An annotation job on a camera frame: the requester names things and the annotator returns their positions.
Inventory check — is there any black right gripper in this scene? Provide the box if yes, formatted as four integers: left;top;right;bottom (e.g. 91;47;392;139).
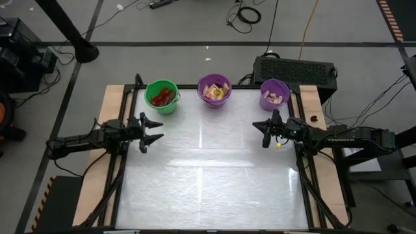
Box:
252;109;289;149

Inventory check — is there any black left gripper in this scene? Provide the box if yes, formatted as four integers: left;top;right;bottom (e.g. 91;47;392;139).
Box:
122;112;165;153

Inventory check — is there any red licorice candy bag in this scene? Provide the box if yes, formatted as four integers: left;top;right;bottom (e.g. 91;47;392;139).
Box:
158;87;176;104
150;94;167;107

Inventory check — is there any purple bucket with face print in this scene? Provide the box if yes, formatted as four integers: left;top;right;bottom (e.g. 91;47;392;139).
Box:
259;78;291;112

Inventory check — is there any green monster face bucket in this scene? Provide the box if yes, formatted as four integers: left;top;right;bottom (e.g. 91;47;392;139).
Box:
144;79;181;115

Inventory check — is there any plain purple bucket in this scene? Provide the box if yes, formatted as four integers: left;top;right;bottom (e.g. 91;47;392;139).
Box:
197;73;233;109

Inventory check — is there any black computer case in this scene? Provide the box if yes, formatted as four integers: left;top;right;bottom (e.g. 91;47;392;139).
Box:
252;55;338;105

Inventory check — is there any black pole stand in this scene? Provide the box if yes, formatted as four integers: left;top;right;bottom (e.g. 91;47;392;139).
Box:
34;0;100;64

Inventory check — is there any white paper sheet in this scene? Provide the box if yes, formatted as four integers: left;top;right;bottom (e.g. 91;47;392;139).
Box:
343;148;382;173

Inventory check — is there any black hazard striped mat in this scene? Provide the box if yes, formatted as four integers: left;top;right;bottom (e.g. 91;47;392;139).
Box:
376;0;416;43
31;175;84;233

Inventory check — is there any black power strip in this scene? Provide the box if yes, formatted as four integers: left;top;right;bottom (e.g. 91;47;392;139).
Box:
148;0;173;10

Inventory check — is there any orange and black machine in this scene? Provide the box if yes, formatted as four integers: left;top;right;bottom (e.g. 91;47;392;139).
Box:
0;90;27;144

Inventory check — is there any black floor equipment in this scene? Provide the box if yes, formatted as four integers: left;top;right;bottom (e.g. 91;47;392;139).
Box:
0;18;59;95

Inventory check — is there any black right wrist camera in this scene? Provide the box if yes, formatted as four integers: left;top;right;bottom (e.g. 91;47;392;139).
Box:
287;117;308;139

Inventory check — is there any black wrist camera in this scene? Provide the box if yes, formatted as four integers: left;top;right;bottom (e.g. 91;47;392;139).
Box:
287;117;308;139
103;118;124;133

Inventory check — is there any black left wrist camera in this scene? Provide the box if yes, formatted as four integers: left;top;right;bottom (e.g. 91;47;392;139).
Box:
103;118;124;133

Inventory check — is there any black hanging cable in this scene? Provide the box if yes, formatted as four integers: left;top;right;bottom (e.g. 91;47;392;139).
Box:
262;0;280;56

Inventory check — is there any yellow hanging cable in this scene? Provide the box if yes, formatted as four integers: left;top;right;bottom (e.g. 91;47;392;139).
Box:
298;0;321;61

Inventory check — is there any coiled black cable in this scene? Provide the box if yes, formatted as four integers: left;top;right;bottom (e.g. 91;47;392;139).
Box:
226;0;263;35

